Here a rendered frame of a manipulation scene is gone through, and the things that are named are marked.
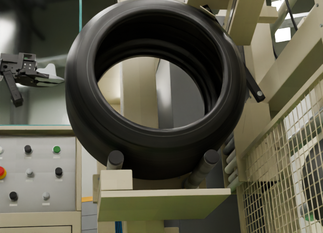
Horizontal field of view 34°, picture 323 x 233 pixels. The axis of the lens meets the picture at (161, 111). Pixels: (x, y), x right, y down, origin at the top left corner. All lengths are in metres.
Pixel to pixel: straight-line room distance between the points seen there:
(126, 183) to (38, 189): 0.84
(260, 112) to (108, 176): 0.72
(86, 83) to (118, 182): 0.31
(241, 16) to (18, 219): 1.17
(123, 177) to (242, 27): 0.81
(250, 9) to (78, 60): 0.69
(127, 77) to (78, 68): 0.45
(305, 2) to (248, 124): 10.54
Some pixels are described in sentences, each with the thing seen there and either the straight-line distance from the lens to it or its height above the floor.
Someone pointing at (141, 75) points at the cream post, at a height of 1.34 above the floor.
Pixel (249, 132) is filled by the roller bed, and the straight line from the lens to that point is 1.95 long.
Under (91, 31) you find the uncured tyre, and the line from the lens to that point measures 1.67.
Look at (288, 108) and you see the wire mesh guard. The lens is 1.49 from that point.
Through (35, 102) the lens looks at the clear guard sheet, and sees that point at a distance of 2.40.
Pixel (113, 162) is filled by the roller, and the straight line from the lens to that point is 1.51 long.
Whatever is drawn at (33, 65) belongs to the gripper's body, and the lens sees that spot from 1.73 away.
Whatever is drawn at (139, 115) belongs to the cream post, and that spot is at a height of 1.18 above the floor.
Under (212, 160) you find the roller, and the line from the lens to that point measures 1.56.
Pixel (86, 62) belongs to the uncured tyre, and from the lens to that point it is 1.62.
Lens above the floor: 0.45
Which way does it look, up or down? 22 degrees up
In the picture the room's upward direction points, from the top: 3 degrees counter-clockwise
